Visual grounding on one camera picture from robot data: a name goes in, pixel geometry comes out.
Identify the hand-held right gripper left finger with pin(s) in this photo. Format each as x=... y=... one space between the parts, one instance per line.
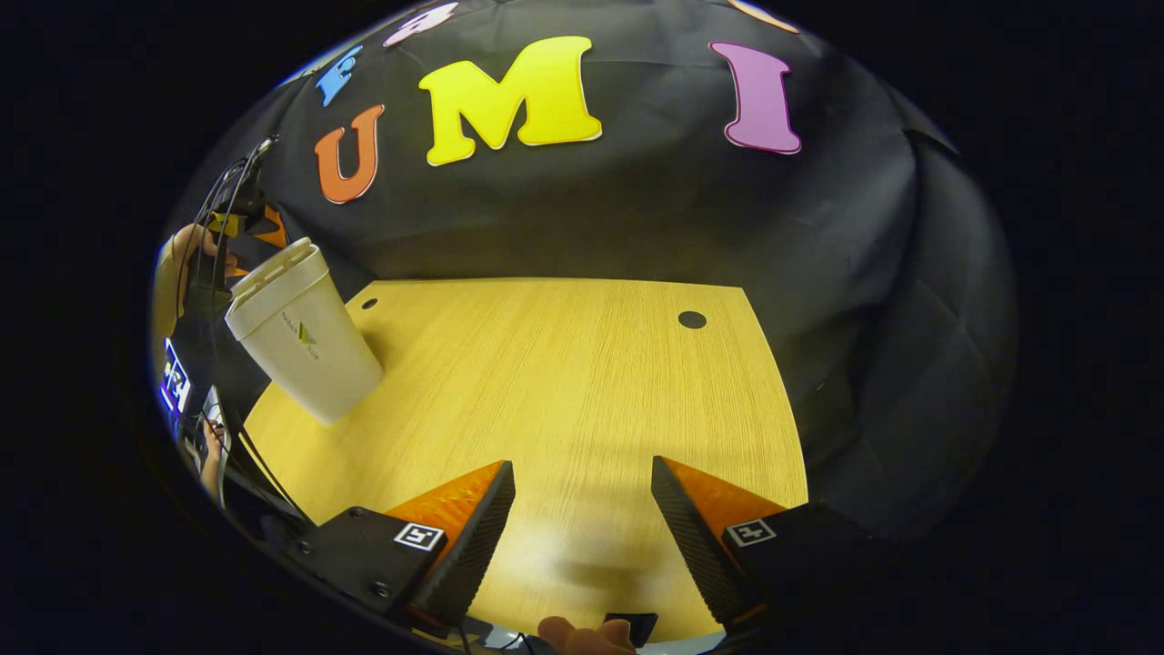
x=473 y=546

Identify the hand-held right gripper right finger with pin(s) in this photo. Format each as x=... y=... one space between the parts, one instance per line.
x=691 y=546

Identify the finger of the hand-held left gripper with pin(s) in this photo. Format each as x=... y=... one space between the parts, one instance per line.
x=235 y=269
x=268 y=227

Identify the white desktop garbage bin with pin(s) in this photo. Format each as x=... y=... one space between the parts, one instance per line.
x=309 y=355

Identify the wooden desktop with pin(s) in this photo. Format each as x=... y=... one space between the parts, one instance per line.
x=564 y=382

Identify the blue lit screen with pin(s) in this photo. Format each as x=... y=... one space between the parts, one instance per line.
x=175 y=377

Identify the white flat device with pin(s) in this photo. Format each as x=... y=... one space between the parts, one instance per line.
x=215 y=407

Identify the black backdrop cloth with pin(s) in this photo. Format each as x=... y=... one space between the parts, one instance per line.
x=637 y=218

